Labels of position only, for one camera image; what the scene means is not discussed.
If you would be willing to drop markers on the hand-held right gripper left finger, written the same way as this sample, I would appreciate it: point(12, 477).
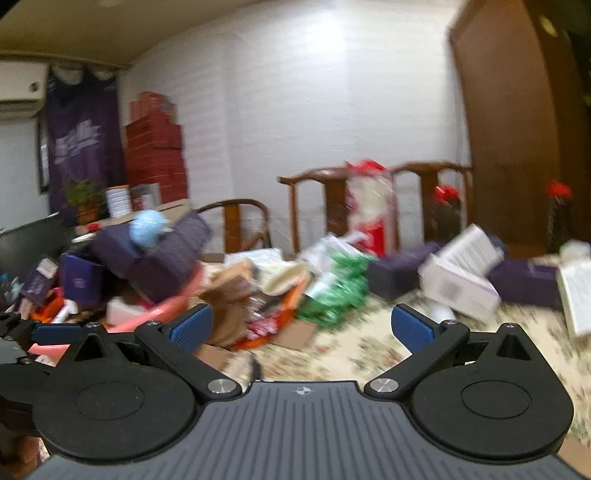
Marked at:
point(191, 328)

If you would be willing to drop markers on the white plastic bag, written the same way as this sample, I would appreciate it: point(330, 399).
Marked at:
point(323, 251)

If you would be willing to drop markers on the blue gift box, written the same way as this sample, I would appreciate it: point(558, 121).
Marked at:
point(81, 281)

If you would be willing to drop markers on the white air conditioner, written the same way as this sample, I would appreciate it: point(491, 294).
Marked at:
point(18, 87)

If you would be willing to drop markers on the dark framed picture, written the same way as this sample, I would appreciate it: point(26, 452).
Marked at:
point(43, 157)

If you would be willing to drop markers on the bag of paper cups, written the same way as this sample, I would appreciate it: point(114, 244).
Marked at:
point(369, 217)

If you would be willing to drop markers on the white printed box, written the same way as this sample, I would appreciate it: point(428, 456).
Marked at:
point(471, 249)
point(577, 295)

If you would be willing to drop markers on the small purple box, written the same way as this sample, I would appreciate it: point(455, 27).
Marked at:
point(397, 274)

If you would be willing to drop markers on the floral cloth covered desktop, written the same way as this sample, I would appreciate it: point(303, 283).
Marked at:
point(360, 350)

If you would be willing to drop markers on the white and red carton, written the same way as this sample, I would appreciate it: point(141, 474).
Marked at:
point(145, 198)

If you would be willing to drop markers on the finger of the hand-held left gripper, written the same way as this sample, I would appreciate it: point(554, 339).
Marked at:
point(57, 332)

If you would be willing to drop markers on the round-back wooden chair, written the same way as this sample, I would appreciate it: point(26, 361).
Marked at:
point(231, 217)

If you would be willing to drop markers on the red and white foil wrapper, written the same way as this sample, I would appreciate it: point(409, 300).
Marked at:
point(263, 330)

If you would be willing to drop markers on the white paper cup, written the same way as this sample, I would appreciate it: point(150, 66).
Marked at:
point(286, 279)

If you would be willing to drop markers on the pink plastic basin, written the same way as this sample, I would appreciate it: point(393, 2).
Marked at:
point(157, 314)

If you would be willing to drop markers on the light blue toy figure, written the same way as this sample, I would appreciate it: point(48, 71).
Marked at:
point(145, 230)

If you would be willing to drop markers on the cream cabinet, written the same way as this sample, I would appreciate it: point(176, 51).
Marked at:
point(171, 210)

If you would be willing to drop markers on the purple hanging banner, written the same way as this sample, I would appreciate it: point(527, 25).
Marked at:
point(78, 138)

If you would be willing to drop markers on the stack of red boxes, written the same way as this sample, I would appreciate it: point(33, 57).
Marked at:
point(154, 157)

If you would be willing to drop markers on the white box with purple edge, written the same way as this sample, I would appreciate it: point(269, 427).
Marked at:
point(457, 290)

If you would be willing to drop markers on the flat cardboard piece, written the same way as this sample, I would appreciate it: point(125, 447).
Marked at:
point(298, 334)

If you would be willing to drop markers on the green foil packet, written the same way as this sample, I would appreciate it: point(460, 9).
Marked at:
point(341, 286)

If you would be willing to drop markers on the long purple box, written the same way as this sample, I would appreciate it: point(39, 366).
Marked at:
point(526, 281)

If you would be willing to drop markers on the straight wooden chair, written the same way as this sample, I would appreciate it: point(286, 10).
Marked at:
point(429, 166)
point(334, 207)

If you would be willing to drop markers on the black cabinet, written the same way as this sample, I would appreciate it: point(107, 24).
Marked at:
point(27, 249)

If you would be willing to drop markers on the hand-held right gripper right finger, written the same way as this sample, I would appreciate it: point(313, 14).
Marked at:
point(411, 328)

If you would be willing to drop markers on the small potted plant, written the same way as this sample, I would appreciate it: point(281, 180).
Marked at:
point(87, 212)

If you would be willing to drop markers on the dark bottle with red cap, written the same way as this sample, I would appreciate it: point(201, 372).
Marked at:
point(448, 217)
point(558, 221)

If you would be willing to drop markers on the dark purple box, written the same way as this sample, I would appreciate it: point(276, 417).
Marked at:
point(171, 263)
point(115, 249)

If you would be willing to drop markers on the brown wooden door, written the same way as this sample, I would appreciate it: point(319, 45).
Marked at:
point(508, 115)

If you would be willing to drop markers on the crumpled brown paper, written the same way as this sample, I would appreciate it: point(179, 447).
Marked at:
point(226, 300)

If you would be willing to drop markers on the white canister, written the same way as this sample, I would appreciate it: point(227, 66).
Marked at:
point(118, 201)

